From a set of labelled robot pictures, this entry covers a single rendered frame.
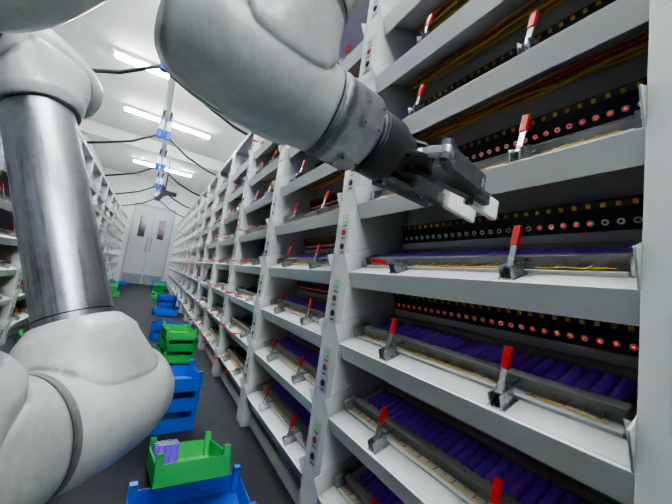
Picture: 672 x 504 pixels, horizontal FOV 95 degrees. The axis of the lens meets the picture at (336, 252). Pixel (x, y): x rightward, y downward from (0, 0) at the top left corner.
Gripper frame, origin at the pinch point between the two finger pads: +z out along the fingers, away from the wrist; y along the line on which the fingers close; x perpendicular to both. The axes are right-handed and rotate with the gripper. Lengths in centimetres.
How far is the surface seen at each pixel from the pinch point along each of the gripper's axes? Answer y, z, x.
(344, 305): -44.5, 12.2, -17.8
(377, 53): -44, 2, 58
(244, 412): -115, 20, -74
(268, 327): -115, 20, -35
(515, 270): 1.2, 11.7, -6.7
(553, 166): 6.1, 9.1, 8.8
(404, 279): -22.1, 11.1, -9.5
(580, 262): 7.8, 16.6, -3.9
